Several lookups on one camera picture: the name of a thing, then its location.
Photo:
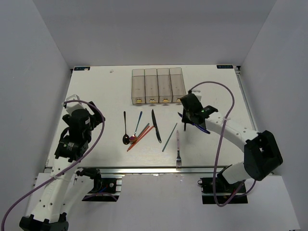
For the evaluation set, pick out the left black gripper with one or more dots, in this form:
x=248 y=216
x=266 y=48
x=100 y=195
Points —
x=96 y=118

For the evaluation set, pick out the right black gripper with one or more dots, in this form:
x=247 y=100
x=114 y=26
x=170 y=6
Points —
x=184 y=119

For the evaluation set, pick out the blue knife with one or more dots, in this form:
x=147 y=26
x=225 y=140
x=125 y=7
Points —
x=197 y=126

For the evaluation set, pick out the black knife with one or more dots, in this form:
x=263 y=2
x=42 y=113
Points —
x=156 y=126

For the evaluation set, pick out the pink handled fork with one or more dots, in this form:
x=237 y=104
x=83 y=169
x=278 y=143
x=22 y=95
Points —
x=178 y=159

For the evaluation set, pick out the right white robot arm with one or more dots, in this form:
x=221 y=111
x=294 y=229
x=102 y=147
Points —
x=260 y=149

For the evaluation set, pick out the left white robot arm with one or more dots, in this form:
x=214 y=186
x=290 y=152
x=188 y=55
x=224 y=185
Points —
x=52 y=209

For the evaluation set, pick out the clear container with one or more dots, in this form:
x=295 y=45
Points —
x=138 y=86
x=164 y=85
x=177 y=84
x=151 y=86

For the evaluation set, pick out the lone teal chopstick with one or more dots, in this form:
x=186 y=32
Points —
x=169 y=138

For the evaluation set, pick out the black spoon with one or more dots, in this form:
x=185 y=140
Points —
x=125 y=138

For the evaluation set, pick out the orange chopstick lower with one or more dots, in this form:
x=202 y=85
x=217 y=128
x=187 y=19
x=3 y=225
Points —
x=140 y=138

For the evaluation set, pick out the orange chopstick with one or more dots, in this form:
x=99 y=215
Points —
x=140 y=138
x=144 y=132

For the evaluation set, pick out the orange chopstick upper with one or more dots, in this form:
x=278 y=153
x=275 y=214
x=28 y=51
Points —
x=144 y=132

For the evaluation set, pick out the teal chopstick by spoon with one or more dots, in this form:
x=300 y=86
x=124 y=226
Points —
x=142 y=131

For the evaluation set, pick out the right xdof label sticker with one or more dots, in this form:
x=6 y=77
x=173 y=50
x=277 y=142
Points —
x=224 y=66

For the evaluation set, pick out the xdof label sticker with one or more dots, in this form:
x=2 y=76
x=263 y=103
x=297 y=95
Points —
x=224 y=66
x=81 y=68

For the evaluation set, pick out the left xdof label sticker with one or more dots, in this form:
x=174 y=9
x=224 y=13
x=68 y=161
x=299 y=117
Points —
x=81 y=68

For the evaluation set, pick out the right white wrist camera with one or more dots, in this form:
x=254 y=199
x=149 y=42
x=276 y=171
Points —
x=197 y=93

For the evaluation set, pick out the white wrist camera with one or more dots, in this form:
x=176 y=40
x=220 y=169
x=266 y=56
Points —
x=197 y=93
x=71 y=107

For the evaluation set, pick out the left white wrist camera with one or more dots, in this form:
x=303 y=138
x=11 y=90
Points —
x=71 y=107

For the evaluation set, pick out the blue handled iridescent spoon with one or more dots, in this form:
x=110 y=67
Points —
x=134 y=135

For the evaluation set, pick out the aluminium table front rail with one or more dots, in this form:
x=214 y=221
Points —
x=154 y=170

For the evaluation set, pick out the aluminium table rail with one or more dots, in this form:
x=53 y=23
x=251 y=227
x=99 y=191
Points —
x=246 y=98
x=154 y=170

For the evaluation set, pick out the aluminium table right rail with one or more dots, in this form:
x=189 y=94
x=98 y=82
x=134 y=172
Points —
x=246 y=98

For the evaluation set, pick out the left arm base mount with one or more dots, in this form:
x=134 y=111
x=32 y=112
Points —
x=104 y=189

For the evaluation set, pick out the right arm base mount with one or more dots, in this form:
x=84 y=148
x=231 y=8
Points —
x=223 y=192

